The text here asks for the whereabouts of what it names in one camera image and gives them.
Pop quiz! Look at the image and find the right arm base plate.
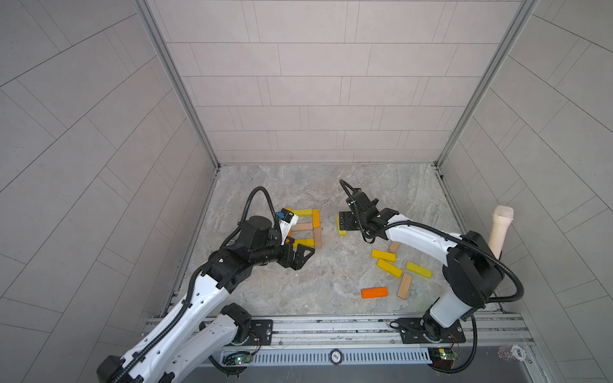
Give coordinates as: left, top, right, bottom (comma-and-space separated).
390, 317, 466, 344

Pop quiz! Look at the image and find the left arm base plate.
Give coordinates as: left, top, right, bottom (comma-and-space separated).
231, 319, 274, 346

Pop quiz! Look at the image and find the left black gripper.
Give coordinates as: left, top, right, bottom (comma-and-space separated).
248, 234, 315, 271

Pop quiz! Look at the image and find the aluminium rail frame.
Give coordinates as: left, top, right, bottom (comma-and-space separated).
141, 312, 534, 352

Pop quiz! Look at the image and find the circuit board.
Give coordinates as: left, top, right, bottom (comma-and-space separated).
223, 351, 254, 366
428, 348, 460, 371

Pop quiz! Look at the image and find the amber orange block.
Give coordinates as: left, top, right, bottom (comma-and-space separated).
312, 209, 321, 228

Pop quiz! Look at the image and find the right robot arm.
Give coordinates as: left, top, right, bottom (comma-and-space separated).
340, 180, 525, 343

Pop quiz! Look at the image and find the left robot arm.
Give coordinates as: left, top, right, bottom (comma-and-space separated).
97, 207, 315, 382

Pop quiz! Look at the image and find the right circuit board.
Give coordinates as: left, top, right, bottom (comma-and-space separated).
428, 348, 460, 371

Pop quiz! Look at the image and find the left circuit board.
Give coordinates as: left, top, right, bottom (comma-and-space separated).
223, 351, 254, 366

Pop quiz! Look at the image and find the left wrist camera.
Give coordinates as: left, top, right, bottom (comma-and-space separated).
277, 208, 299, 244

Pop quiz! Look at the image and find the tan block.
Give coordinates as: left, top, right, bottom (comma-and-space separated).
388, 242, 401, 254
397, 273, 413, 300
292, 223, 314, 232
313, 227, 322, 249

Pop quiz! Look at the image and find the beige microphone on stand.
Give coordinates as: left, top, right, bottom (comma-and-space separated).
488, 205, 514, 259

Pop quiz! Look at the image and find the yellow block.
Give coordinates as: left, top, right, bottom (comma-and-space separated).
371, 249, 397, 263
406, 262, 433, 279
292, 209, 313, 217
377, 259, 402, 279
293, 239, 315, 249
335, 216, 346, 236

